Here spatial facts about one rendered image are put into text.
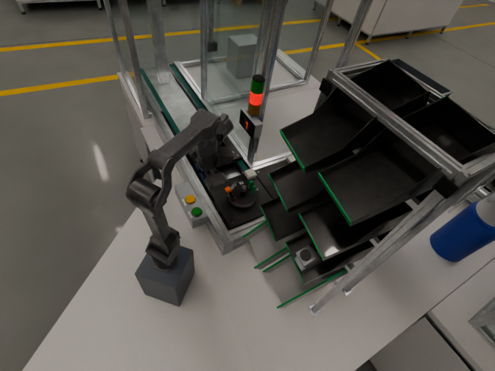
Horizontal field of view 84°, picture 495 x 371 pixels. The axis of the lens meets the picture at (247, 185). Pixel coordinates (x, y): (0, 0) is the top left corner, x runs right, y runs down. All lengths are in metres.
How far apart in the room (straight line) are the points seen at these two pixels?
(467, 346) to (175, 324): 1.10
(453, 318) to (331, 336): 0.53
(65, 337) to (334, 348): 0.92
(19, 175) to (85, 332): 2.03
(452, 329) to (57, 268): 2.24
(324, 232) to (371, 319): 0.62
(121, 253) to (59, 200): 1.49
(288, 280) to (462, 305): 0.80
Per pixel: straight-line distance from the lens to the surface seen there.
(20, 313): 2.31
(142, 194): 0.64
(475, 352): 1.48
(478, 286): 1.64
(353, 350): 1.21
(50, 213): 2.62
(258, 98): 1.12
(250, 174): 1.29
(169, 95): 1.89
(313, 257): 0.80
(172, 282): 0.95
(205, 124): 0.72
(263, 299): 1.15
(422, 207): 0.63
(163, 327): 1.12
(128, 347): 1.13
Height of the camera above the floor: 1.95
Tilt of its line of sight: 50 degrees down
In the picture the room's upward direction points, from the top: 11 degrees clockwise
